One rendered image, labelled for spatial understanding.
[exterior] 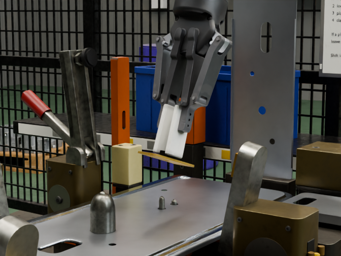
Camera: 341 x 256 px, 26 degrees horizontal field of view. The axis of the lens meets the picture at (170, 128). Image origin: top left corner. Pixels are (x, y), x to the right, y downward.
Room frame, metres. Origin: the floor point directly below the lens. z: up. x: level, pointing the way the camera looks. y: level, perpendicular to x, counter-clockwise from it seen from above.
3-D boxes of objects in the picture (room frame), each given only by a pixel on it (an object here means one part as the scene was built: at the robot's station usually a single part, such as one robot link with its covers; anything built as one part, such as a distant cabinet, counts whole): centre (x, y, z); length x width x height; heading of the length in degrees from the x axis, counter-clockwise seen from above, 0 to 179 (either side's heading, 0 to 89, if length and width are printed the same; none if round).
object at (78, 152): (1.06, 0.14, 1.06); 0.03 x 0.01 x 0.03; 55
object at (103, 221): (0.90, 0.08, 1.02); 0.03 x 0.03 x 0.07
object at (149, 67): (1.46, -0.09, 1.09); 0.30 x 0.17 x 0.13; 45
